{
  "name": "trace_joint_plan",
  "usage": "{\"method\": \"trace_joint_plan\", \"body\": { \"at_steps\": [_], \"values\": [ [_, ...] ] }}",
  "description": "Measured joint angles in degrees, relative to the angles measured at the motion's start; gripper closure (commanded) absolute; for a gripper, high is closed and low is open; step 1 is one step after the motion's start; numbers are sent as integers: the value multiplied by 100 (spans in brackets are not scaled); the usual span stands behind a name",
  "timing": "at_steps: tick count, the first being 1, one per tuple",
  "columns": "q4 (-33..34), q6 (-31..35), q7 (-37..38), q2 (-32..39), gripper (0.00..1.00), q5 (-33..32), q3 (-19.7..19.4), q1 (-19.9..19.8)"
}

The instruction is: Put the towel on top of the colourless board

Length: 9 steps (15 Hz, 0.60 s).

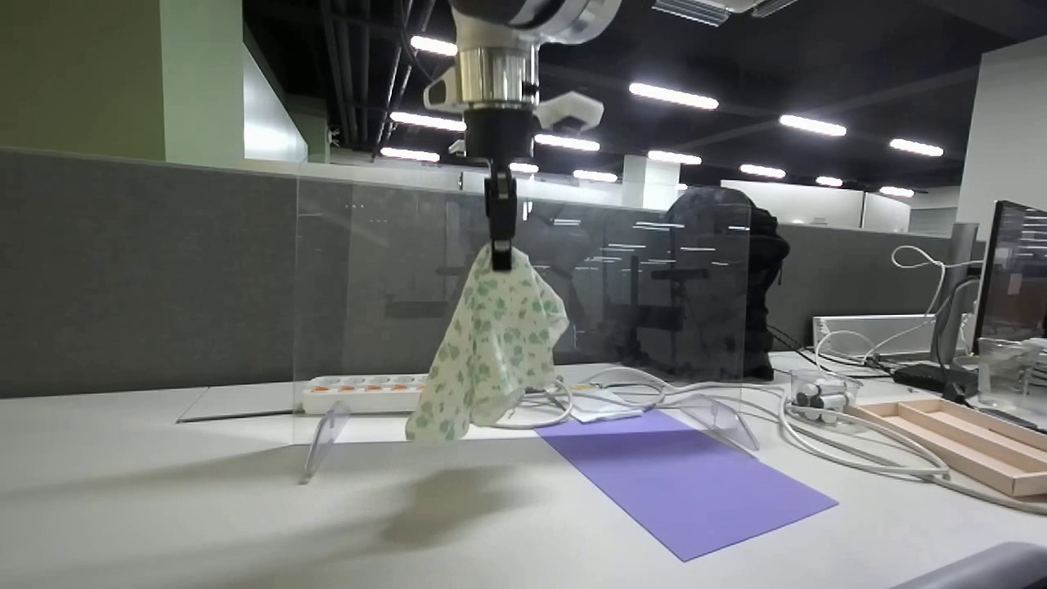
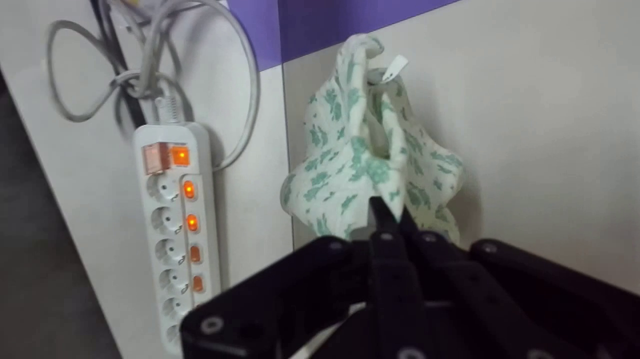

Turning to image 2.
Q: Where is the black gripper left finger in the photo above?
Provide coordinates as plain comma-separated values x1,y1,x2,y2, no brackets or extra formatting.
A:
178,196,429,359

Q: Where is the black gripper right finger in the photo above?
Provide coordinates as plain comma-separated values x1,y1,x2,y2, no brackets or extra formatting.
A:
397,210,640,359

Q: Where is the green patterned white towel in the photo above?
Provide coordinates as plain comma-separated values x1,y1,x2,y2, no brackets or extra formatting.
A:
278,35,466,246

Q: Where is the white power strip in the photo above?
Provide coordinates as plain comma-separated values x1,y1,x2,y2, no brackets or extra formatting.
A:
130,120,225,356

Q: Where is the purple paper sheet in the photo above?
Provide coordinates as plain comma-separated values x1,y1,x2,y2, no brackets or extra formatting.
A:
225,0,462,75

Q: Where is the white power strip cable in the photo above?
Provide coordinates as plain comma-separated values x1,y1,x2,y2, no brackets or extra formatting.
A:
105,0,264,176

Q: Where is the thin black cable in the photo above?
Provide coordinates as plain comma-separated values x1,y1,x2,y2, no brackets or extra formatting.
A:
87,0,147,130

